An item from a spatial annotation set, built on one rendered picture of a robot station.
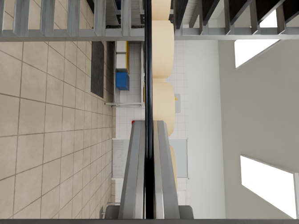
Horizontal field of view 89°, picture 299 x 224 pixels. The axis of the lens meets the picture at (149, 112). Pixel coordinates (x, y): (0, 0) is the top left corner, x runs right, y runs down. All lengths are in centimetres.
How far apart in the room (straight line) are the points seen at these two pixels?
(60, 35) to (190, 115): 396
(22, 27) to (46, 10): 11
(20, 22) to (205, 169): 446
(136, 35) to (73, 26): 22
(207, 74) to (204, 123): 137
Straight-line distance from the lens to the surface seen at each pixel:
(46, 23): 71
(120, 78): 379
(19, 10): 78
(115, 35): 61
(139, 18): 341
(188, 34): 61
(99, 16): 66
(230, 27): 63
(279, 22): 75
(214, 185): 482
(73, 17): 68
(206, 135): 449
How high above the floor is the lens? 104
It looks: level
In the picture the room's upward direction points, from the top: 90 degrees clockwise
